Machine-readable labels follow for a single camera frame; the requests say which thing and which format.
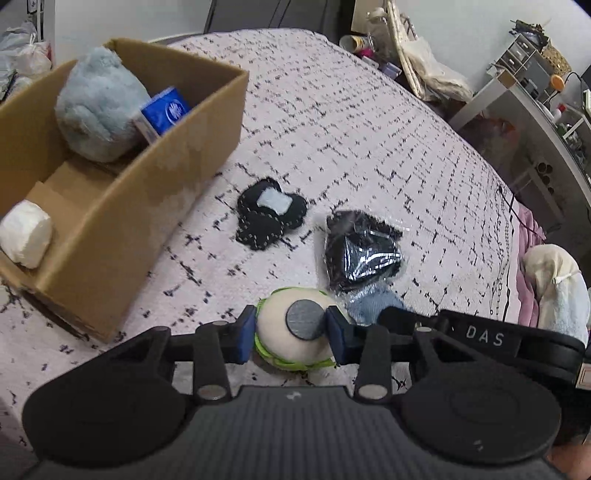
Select white plastic bags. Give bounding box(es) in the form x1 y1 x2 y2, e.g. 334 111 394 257
0 20 52 86

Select white black patterned bedspread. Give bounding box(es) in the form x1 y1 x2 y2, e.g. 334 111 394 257
0 28 523 455

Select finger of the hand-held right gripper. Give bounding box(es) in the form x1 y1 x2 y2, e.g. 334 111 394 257
377 306 448 334

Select cream respirator mask green straps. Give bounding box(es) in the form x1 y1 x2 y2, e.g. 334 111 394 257
253 287 345 370

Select black felt pouch white patch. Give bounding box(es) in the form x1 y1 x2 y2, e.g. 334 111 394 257
236 178 309 252

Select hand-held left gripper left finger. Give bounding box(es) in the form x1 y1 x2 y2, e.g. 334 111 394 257
99 305 257 402

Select grey desktop drawer organizer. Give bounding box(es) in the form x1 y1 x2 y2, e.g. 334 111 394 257
496 32 556 89

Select woven basket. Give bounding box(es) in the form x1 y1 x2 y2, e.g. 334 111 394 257
539 41 572 75

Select patterned tote bag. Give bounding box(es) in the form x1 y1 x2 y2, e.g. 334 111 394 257
385 0 475 103

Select white tissue bundle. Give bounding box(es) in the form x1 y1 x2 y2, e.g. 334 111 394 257
0 200 53 270

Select white stool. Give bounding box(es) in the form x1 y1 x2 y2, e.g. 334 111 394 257
507 161 565 223

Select light blue cloth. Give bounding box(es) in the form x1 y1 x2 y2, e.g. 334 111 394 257
345 283 407 325

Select black cable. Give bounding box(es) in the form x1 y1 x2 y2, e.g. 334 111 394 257
498 184 546 237

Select pastel fluffy blanket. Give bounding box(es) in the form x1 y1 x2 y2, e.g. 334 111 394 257
521 243 591 345

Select black item in clear bag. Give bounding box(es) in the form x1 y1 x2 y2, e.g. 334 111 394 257
322 209 404 293

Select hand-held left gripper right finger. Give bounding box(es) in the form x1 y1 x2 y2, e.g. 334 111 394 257
325 306 468 402

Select white desk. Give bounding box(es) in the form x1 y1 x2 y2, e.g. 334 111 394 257
447 73 591 219

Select pink bed sheet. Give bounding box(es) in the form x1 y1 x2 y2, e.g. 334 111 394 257
505 203 548 325

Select blue tissue pack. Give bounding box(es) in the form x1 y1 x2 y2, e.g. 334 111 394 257
131 86 193 147

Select blue and pink plush toy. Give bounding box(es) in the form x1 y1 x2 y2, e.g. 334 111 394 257
55 45 153 164

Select brown cardboard box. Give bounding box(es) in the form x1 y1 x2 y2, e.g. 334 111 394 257
0 38 250 343

